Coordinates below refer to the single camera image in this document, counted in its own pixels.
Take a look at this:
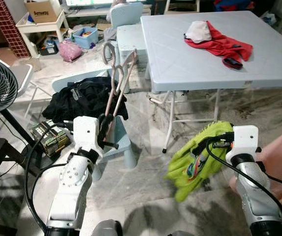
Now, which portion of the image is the pink plastic hanger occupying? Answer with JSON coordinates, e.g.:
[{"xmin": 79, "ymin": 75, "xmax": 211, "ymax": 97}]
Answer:
[{"xmin": 103, "ymin": 42, "xmax": 138, "ymax": 132}]

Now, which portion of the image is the lime green garment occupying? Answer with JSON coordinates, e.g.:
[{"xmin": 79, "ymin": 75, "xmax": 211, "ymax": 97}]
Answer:
[{"xmin": 165, "ymin": 120, "xmax": 235, "ymax": 203}]

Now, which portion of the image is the black garment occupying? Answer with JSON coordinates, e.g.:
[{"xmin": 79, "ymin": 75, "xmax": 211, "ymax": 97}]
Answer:
[{"xmin": 42, "ymin": 76, "xmax": 129, "ymax": 123}]

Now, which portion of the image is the black green battery box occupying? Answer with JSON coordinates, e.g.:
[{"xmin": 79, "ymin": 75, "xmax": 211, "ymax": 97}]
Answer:
[{"xmin": 30, "ymin": 119, "xmax": 72, "ymax": 158}]

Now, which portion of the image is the pale pink garment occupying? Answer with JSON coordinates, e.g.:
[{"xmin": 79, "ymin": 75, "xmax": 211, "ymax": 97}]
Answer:
[{"xmin": 229, "ymin": 127, "xmax": 282, "ymax": 212}]

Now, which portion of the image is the pink bag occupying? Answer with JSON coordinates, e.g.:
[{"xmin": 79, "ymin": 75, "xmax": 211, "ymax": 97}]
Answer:
[{"xmin": 58, "ymin": 40, "xmax": 83, "ymax": 62}]

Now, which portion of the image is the blue toy bin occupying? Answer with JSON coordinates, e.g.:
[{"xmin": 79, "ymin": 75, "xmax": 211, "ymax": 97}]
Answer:
[{"xmin": 72, "ymin": 27, "xmax": 99, "ymax": 50}]

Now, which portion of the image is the light blue folding table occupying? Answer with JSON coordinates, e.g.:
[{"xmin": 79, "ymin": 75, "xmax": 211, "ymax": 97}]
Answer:
[{"xmin": 141, "ymin": 11, "xmax": 282, "ymax": 153}]

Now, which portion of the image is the grey left robot leg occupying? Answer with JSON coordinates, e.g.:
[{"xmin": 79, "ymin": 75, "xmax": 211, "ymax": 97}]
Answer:
[{"xmin": 92, "ymin": 220, "xmax": 125, "ymax": 236}]

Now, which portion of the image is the small black case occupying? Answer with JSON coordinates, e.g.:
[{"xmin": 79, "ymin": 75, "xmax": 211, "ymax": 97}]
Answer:
[{"xmin": 40, "ymin": 38, "xmax": 59, "ymax": 56}]

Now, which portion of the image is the red garment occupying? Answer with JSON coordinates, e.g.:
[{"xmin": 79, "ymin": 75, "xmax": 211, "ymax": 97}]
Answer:
[{"xmin": 184, "ymin": 21, "xmax": 253, "ymax": 69}]

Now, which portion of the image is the grey folding chair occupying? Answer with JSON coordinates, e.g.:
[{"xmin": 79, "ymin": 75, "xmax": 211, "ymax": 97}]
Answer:
[{"xmin": 5, "ymin": 63, "xmax": 53, "ymax": 118}]

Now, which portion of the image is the white cap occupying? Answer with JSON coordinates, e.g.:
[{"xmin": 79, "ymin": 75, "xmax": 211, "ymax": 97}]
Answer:
[{"xmin": 185, "ymin": 21, "xmax": 213, "ymax": 44}]

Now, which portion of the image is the white low table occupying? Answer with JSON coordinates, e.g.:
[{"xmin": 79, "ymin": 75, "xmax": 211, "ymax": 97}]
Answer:
[{"xmin": 16, "ymin": 11, "xmax": 71, "ymax": 57}]

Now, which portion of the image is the bright television screen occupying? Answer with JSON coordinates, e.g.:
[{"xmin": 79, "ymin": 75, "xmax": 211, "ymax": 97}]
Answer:
[{"xmin": 64, "ymin": 0, "xmax": 146, "ymax": 6}]

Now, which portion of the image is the brown cardboard box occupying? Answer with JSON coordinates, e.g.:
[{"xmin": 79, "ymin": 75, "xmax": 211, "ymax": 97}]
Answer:
[{"xmin": 25, "ymin": 0, "xmax": 63, "ymax": 24}]

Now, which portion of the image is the white plastic bag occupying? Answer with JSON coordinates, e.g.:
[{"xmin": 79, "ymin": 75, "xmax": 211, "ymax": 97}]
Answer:
[{"xmin": 261, "ymin": 11, "xmax": 278, "ymax": 25}]

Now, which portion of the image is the red brick pillar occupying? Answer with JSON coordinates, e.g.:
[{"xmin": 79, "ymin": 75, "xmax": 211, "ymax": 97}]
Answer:
[{"xmin": 0, "ymin": 0, "xmax": 32, "ymax": 59}]

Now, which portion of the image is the blue red bag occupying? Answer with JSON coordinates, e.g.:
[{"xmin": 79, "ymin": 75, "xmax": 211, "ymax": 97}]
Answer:
[{"xmin": 215, "ymin": 0, "xmax": 252, "ymax": 11}]

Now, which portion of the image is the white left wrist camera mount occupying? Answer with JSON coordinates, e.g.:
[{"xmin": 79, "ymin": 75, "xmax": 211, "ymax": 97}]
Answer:
[{"xmin": 73, "ymin": 116, "xmax": 102, "ymax": 151}]

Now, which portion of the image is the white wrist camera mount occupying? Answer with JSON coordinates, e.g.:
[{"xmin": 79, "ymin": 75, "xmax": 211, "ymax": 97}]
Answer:
[
  {"xmin": 73, "ymin": 116, "xmax": 102, "ymax": 151},
  {"xmin": 232, "ymin": 125, "xmax": 260, "ymax": 161}
]

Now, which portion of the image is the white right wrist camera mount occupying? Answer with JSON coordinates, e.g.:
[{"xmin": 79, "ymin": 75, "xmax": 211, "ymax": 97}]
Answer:
[{"xmin": 232, "ymin": 125, "xmax": 260, "ymax": 161}]

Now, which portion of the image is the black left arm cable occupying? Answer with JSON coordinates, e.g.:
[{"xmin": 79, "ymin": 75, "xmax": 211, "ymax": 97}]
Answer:
[{"xmin": 25, "ymin": 121, "xmax": 77, "ymax": 232}]

